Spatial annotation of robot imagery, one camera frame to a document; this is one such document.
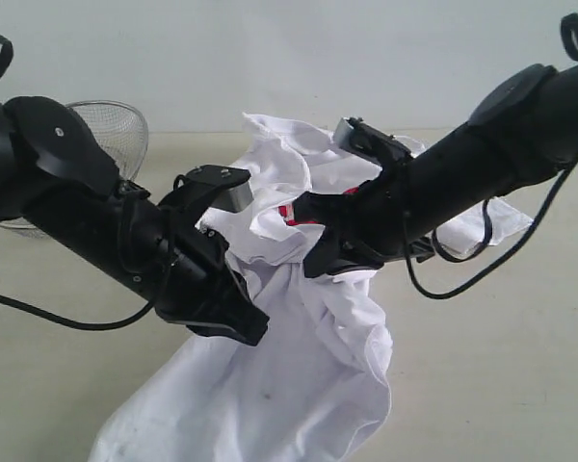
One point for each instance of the white t-shirt red logo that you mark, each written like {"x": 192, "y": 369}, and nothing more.
{"x": 315, "y": 387}

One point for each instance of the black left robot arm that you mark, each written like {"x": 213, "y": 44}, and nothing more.
{"x": 93, "y": 228}

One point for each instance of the metal mesh strainer bowl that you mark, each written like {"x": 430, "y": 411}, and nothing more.
{"x": 111, "y": 139}

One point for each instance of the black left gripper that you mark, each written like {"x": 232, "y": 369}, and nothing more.
{"x": 192, "y": 282}

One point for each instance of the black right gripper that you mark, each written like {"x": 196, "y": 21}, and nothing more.
{"x": 397, "y": 207}

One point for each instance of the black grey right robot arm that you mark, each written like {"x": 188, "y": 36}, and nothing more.
{"x": 522, "y": 134}

